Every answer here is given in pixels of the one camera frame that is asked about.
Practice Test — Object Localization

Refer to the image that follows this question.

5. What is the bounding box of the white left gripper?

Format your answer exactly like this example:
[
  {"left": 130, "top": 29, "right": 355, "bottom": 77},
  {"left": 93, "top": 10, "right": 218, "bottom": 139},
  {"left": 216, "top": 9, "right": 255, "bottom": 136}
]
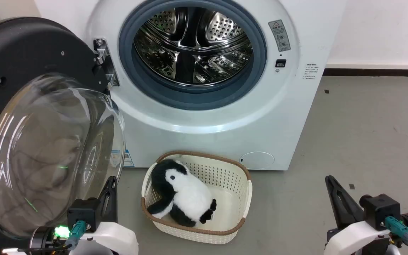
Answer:
[{"left": 70, "top": 176, "right": 139, "bottom": 255}]

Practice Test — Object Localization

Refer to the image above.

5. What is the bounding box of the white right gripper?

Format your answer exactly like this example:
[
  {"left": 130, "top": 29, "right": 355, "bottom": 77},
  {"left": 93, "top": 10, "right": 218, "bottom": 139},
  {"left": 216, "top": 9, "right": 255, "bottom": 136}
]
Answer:
[{"left": 324, "top": 175, "right": 392, "bottom": 255}]

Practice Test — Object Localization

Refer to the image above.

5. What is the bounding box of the black washer door with glass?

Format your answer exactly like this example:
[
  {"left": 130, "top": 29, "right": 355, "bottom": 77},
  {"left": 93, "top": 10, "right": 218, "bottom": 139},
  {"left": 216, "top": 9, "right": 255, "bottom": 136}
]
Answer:
[{"left": 0, "top": 17, "right": 126, "bottom": 255}]

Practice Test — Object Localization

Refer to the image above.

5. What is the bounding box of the white front-load washing machine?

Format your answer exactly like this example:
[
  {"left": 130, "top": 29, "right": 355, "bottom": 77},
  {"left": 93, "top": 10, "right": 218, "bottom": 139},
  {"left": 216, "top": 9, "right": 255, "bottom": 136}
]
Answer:
[{"left": 34, "top": 0, "right": 348, "bottom": 171}]

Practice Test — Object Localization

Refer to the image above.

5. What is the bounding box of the metal door hinge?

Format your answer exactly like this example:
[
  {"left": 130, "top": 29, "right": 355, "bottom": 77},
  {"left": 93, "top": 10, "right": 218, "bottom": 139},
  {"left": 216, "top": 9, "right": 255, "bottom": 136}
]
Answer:
[{"left": 93, "top": 38, "right": 120, "bottom": 88}]

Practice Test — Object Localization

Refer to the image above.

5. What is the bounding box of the blue white energy label sticker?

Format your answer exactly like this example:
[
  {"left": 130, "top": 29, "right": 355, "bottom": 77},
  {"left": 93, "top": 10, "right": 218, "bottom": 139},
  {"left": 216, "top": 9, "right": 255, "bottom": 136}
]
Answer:
[{"left": 111, "top": 149, "right": 135, "bottom": 168}]

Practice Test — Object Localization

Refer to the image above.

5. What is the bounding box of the black white penguin plush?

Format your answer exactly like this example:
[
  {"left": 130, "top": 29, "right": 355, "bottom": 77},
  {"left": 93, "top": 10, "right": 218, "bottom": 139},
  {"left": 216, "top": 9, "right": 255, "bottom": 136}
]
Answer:
[{"left": 147, "top": 159, "right": 217, "bottom": 228}]

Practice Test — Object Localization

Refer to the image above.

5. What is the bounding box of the round white filter cover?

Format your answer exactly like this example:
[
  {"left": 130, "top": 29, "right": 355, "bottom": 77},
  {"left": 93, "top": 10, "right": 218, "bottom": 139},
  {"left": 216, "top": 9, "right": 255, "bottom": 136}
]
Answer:
[{"left": 239, "top": 152, "right": 275, "bottom": 170}]

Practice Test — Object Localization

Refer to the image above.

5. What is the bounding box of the cream laundry basket brown rim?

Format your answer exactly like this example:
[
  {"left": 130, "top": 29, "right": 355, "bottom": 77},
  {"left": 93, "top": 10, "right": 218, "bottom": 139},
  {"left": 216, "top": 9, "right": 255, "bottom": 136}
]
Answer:
[{"left": 141, "top": 151, "right": 253, "bottom": 245}]

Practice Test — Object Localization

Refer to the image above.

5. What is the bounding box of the grey warning sticker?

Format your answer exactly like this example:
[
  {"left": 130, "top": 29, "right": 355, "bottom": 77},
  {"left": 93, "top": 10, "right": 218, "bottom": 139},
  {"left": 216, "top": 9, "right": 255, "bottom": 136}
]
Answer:
[{"left": 268, "top": 19, "right": 291, "bottom": 52}]

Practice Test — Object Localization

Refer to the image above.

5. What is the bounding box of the stainless steel washer drum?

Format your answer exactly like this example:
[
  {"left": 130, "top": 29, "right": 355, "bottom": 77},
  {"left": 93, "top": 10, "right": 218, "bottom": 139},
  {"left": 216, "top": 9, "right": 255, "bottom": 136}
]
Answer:
[{"left": 133, "top": 6, "right": 254, "bottom": 85}]

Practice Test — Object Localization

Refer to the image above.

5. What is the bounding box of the teal left camera cable plug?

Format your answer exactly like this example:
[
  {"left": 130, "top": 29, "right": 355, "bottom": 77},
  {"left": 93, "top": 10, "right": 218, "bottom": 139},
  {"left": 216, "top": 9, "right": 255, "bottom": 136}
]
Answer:
[{"left": 65, "top": 220, "right": 87, "bottom": 249}]

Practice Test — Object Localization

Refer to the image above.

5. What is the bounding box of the teal camera cable plug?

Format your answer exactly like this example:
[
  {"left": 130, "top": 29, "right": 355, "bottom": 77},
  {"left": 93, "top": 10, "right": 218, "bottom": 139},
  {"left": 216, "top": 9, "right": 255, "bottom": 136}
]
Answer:
[
  {"left": 65, "top": 220, "right": 87, "bottom": 249},
  {"left": 385, "top": 216, "right": 408, "bottom": 245}
]

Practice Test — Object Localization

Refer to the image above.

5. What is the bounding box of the teal right camera cable plug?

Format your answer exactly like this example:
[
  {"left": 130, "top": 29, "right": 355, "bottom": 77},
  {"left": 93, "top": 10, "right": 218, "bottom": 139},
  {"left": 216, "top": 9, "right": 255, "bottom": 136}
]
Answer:
[{"left": 385, "top": 216, "right": 408, "bottom": 245}]

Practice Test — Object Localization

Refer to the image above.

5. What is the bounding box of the black wall baseboard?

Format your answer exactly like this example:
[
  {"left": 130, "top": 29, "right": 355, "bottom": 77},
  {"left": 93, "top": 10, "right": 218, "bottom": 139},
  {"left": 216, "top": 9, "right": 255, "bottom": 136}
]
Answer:
[{"left": 323, "top": 68, "right": 408, "bottom": 77}]

